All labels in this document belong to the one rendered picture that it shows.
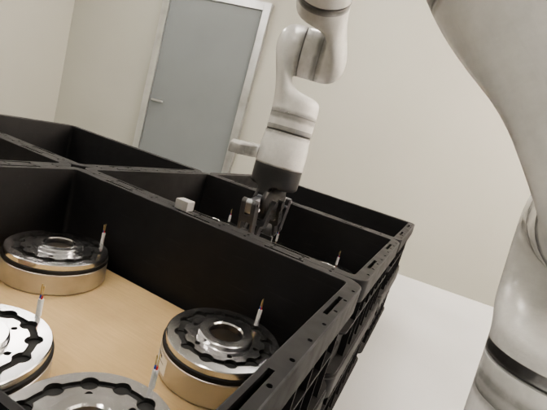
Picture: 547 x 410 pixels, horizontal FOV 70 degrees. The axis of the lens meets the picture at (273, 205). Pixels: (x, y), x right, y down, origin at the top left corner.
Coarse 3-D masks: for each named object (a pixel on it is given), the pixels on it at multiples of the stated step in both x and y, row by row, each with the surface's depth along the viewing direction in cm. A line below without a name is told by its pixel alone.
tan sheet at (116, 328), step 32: (0, 288) 37; (96, 288) 42; (128, 288) 44; (64, 320) 35; (96, 320) 37; (128, 320) 38; (160, 320) 40; (64, 352) 31; (96, 352) 32; (128, 352) 33; (160, 384) 31
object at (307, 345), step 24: (0, 168) 42; (24, 168) 44; (48, 168) 47; (72, 168) 50; (120, 192) 47; (192, 216) 43; (240, 240) 41; (312, 264) 38; (360, 288) 35; (336, 312) 28; (312, 336) 24; (288, 360) 21; (312, 360) 24; (264, 384) 18; (288, 384) 20; (0, 408) 13; (240, 408) 16; (264, 408) 17
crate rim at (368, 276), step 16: (176, 176) 69; (192, 176) 73; (208, 176) 77; (144, 192) 48; (304, 208) 69; (224, 224) 44; (384, 240) 64; (304, 256) 40; (384, 256) 50; (336, 272) 38; (368, 272) 41; (368, 288) 41
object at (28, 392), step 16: (32, 384) 23; (48, 384) 23; (64, 384) 24; (80, 384) 24; (96, 384) 25; (112, 384) 25; (128, 384) 25; (16, 400) 22; (32, 400) 22; (48, 400) 22; (128, 400) 24; (144, 400) 25; (160, 400) 25
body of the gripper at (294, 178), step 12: (264, 168) 57; (276, 168) 57; (252, 180) 59; (264, 180) 57; (276, 180) 57; (288, 180) 57; (264, 192) 57; (276, 192) 60; (288, 192) 59; (264, 204) 58; (264, 216) 59
